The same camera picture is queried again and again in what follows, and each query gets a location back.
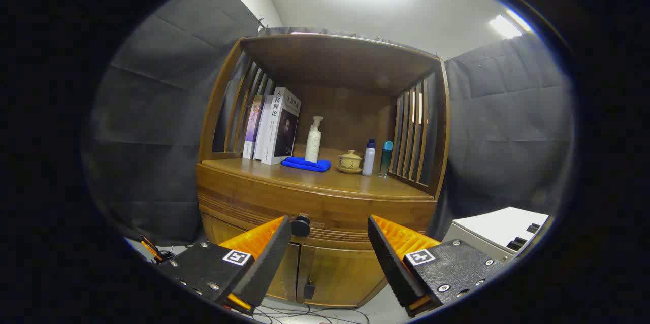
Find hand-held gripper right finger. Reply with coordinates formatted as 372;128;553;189
367;215;508;317

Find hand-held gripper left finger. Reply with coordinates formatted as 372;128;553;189
155;215;293;315

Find black drawer knob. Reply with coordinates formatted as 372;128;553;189
291;215;311;237

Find wooden drawer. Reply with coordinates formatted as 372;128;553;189
197;179;437;251

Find wooden countertop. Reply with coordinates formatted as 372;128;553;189
202;149;433;201

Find wooden cabinet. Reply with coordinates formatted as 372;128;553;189
196;34;451;308

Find teal bottle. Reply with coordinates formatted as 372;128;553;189
379;141;394;178

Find white bottle with blue cap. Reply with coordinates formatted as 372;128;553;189
362;138;377;176

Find blue folded cloth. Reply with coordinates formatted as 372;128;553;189
281;156;332;173

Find yellow lidded teacup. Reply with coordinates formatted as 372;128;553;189
338;149;363;170

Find white and grey case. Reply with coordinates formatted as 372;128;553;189
443;206;550;263

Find orange and black tool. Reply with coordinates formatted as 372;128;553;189
140;235;176;264

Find thin white book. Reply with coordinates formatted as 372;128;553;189
253;94;275;161

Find white pump bottle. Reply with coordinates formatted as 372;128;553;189
304;116;324;164

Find purple book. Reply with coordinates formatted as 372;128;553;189
242;94;265;160

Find white book with portrait cover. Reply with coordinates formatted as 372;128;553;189
261;87;302;165

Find small ceiling light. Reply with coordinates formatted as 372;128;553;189
489;9;531;39

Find black floor cables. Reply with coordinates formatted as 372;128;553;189
251;301;371;324

